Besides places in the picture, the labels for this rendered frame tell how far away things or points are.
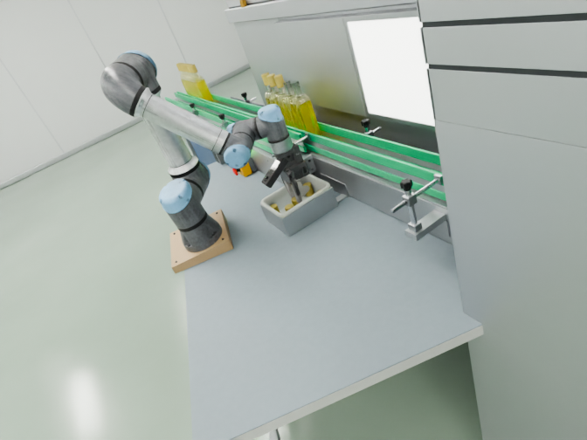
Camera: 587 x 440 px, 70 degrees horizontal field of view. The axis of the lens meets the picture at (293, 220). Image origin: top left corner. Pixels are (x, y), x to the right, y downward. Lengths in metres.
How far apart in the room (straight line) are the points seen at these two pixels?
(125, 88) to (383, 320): 0.94
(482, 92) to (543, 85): 0.09
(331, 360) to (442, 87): 0.65
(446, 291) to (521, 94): 0.60
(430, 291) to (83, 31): 6.74
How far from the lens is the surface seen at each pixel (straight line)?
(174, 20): 7.61
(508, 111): 0.68
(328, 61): 1.63
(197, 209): 1.49
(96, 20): 7.38
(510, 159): 0.72
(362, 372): 1.01
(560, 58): 0.62
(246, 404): 1.06
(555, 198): 0.71
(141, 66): 1.43
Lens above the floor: 1.56
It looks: 32 degrees down
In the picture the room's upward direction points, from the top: 22 degrees counter-clockwise
